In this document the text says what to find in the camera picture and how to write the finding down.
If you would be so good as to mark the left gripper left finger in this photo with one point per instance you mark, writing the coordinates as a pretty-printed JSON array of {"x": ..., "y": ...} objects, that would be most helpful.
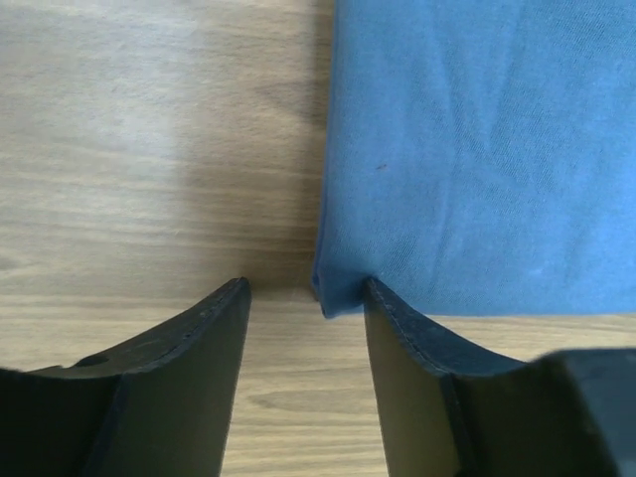
[{"x": 158, "y": 404}]

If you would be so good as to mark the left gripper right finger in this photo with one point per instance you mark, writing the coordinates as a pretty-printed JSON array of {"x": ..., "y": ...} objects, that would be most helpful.
[{"x": 415, "y": 364}]

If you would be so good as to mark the grey-blue t-shirt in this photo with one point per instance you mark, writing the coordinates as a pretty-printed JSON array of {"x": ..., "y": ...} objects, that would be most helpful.
[{"x": 480, "y": 157}]

